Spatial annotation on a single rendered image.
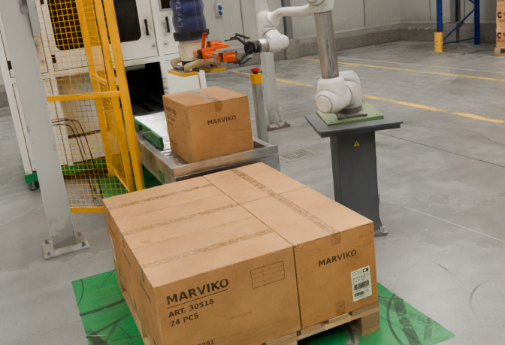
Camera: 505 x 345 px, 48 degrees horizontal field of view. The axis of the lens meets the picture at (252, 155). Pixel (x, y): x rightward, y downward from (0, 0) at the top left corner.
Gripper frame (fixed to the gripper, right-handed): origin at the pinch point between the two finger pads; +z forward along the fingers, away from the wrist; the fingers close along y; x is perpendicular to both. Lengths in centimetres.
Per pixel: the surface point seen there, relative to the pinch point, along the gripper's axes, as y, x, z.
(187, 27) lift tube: -17.1, 16.0, 18.8
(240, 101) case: 31.1, -4.6, -1.7
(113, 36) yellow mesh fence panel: -16, 65, 56
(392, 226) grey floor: 124, -47, -80
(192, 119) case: 36.7, -4.2, 31.0
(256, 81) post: 28, 43, -36
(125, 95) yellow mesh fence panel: 24, 65, 55
